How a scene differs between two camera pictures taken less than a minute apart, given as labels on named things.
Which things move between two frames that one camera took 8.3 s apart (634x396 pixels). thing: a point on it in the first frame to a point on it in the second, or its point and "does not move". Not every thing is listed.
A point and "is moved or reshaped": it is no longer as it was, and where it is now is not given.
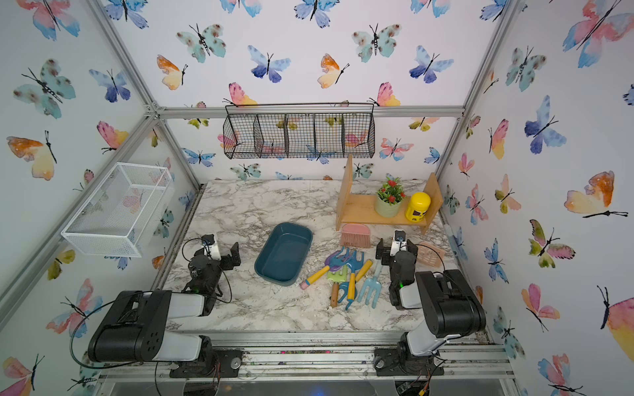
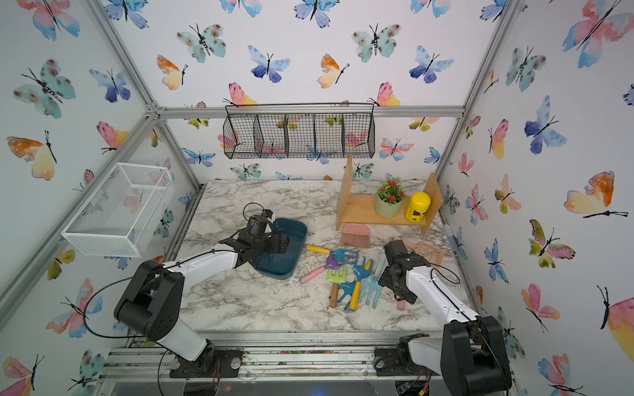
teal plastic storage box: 284,252 is moved or reshaped
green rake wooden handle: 335,276 does not move
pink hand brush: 356,235 does not move
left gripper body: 218,267 to 271,245
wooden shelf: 360,209 does not move
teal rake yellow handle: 344,257 to 341,255
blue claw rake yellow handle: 344,285 does not move
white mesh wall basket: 121,214 does not move
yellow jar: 418,207 does not move
